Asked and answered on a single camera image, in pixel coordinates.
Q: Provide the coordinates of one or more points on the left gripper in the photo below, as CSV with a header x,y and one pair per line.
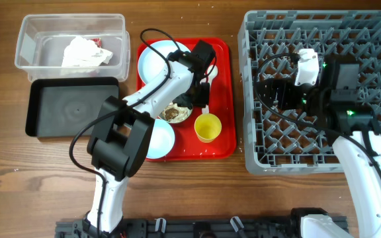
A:
x,y
202,100

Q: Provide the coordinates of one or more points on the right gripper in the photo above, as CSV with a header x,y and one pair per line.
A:
x,y
274,93

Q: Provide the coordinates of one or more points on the yellow plastic cup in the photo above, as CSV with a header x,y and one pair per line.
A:
x,y
207,127

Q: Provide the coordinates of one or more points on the green bowl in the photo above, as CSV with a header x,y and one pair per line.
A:
x,y
187,115

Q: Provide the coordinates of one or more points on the small light blue bowl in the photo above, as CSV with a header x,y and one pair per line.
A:
x,y
162,140

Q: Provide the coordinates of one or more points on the red snack wrapper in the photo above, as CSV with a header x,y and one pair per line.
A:
x,y
97,41

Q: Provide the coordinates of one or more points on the white napkin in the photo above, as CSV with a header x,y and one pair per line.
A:
x,y
82,52

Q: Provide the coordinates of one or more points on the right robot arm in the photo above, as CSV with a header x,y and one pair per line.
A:
x,y
351,129

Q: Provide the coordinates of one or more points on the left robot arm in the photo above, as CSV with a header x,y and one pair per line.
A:
x,y
121,134

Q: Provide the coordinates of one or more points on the grey dishwasher rack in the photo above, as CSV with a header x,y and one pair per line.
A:
x,y
288,144

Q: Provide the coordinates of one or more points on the white plastic spoon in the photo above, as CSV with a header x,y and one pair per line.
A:
x,y
212,73

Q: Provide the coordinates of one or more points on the red serving tray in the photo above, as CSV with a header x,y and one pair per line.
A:
x,y
187,146

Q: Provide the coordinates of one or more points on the large light blue plate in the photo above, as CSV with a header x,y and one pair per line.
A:
x,y
150,63

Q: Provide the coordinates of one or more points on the black plastic tray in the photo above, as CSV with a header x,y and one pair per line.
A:
x,y
61,107

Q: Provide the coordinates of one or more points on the clear plastic bin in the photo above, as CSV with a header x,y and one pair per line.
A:
x,y
43,39

